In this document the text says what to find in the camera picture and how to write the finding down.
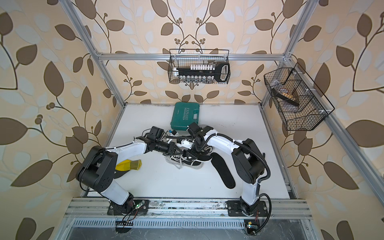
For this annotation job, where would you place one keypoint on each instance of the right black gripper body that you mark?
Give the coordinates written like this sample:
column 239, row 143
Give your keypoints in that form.
column 194, row 152

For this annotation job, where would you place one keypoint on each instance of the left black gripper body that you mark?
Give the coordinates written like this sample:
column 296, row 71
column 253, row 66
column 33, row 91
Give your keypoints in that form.
column 163, row 147

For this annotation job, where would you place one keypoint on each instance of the yellow tape on arm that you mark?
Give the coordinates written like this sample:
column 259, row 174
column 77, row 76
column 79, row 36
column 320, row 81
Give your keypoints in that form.
column 128, row 165

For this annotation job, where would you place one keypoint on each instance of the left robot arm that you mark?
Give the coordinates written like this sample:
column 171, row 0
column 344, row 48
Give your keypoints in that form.
column 98, row 169

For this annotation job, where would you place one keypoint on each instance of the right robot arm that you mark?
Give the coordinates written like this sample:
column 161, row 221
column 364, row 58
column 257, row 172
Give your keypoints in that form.
column 250, row 163

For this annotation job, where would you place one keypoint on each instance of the right black insole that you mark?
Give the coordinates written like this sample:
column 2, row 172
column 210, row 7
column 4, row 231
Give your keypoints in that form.
column 221, row 167

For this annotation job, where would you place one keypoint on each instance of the green plastic tool case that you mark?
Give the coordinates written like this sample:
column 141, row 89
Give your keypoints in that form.
column 184, row 114

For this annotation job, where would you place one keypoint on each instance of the black socket set holder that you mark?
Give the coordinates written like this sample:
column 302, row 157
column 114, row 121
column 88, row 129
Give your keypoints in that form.
column 211, row 73

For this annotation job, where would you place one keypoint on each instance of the back wire basket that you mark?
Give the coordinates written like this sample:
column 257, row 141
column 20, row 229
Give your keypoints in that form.
column 185, row 57

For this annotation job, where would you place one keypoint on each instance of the wire basket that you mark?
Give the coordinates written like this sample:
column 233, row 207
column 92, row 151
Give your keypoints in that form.
column 185, row 57
column 314, row 105

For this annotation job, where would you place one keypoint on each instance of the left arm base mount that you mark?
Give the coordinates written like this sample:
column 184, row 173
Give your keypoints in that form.
column 132, row 206

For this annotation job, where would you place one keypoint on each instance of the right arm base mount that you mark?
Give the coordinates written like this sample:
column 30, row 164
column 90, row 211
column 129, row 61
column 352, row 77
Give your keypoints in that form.
column 246, row 208

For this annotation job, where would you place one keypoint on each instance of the right wire basket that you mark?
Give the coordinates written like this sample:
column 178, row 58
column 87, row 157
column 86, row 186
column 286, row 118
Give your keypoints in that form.
column 314, row 105

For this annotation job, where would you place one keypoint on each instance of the aluminium front rail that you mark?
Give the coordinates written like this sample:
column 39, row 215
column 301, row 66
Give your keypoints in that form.
column 164, row 213

